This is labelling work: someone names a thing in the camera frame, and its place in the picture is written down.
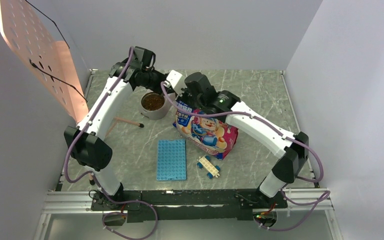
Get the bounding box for pink pet food bag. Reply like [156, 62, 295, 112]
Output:
[173, 110, 239, 160]

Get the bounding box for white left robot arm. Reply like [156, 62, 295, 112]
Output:
[63, 46, 167, 210]

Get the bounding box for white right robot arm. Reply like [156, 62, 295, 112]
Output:
[172, 72, 309, 208]

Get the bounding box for near steel bowl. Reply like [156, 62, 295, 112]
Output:
[141, 92, 165, 111]

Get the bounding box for beige toy car blue wheels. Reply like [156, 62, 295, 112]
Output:
[196, 155, 221, 179]

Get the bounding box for blue studded building baseplate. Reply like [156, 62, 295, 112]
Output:
[156, 139, 187, 182]

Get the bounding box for pink perforated stand board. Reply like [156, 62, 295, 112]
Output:
[0, 0, 89, 123]

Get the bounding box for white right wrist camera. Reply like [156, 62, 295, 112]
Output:
[164, 70, 187, 96]

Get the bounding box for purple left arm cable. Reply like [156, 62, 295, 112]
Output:
[63, 46, 159, 240]

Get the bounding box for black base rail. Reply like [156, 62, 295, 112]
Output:
[90, 188, 288, 223]

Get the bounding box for aluminium frame rail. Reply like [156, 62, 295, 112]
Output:
[43, 70, 339, 240]

